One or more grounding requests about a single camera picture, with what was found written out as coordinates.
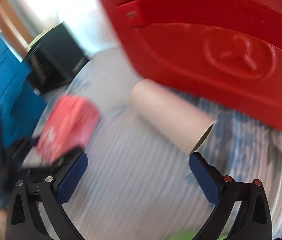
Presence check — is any beige paper tube pack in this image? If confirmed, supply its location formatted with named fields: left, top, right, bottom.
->
left=130, top=79, right=215, bottom=154

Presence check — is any wooden headboard frame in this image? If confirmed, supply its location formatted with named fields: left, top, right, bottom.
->
left=0, top=0, right=34, bottom=59

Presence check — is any black box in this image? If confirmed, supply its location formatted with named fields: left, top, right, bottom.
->
left=23, top=23, right=90, bottom=94

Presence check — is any green fleece hat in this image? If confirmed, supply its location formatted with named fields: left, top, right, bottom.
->
left=171, top=231, right=232, bottom=240

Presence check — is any blue plastic crate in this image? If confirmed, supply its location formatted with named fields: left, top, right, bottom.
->
left=0, top=37, right=46, bottom=148

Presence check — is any pink tissue pack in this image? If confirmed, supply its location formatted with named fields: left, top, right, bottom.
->
left=36, top=95, right=100, bottom=163

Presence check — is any red hard carry case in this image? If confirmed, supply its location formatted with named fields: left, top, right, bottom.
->
left=100, top=0, right=282, bottom=131

